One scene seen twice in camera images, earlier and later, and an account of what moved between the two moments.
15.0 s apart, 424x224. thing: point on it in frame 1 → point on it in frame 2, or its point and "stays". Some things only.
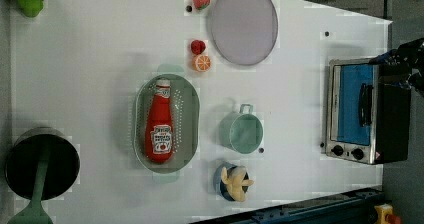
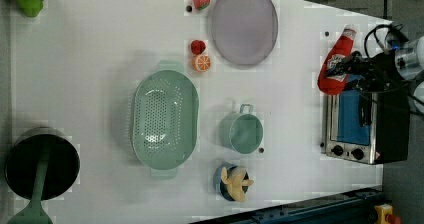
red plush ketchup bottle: x=159 y=126 → x=335 y=84
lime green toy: x=29 y=3 stays
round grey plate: x=244 y=24 stays
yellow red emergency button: x=385 y=215 stays
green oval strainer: x=186 y=111 stays
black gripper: x=410 y=54 → x=370 y=74
